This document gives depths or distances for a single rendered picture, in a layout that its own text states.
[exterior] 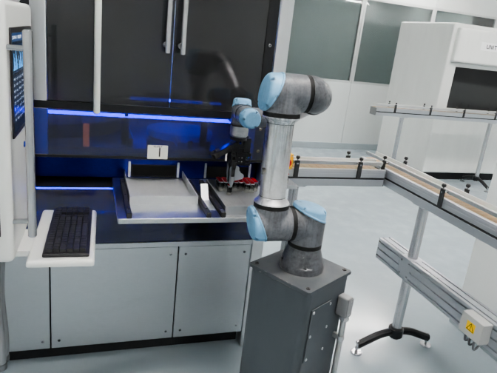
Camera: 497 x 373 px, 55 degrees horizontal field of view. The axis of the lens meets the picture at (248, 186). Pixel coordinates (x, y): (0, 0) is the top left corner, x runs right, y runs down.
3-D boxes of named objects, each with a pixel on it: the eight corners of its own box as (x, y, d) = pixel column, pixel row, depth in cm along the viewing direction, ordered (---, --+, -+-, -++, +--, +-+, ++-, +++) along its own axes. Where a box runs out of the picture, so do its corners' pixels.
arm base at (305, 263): (330, 269, 168) (336, 243, 165) (305, 281, 157) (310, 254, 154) (296, 253, 177) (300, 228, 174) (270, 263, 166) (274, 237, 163)
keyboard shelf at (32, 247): (20, 215, 185) (20, 209, 184) (96, 215, 193) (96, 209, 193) (-4, 270, 144) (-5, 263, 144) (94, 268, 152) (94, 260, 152)
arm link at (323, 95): (347, 73, 148) (288, 107, 194) (315, 70, 144) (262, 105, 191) (348, 110, 147) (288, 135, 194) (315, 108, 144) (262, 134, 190)
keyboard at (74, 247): (54, 211, 186) (54, 205, 185) (92, 211, 190) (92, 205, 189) (41, 257, 149) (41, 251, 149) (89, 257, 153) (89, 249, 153)
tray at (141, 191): (123, 177, 211) (123, 169, 210) (182, 178, 219) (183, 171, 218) (129, 204, 180) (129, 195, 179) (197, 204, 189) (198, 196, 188)
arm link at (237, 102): (236, 99, 187) (230, 96, 195) (233, 127, 190) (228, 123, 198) (255, 101, 189) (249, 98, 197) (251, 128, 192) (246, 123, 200)
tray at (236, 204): (205, 186, 212) (205, 178, 211) (261, 186, 220) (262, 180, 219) (224, 214, 181) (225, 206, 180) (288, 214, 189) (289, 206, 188)
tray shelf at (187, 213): (112, 181, 210) (112, 177, 209) (262, 183, 232) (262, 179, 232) (117, 223, 167) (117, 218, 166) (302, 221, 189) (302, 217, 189)
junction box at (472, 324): (457, 328, 203) (462, 309, 200) (467, 327, 205) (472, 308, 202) (478, 345, 192) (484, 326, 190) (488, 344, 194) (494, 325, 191)
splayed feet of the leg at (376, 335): (347, 348, 257) (351, 326, 253) (424, 340, 273) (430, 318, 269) (354, 358, 250) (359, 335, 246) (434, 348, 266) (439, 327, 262)
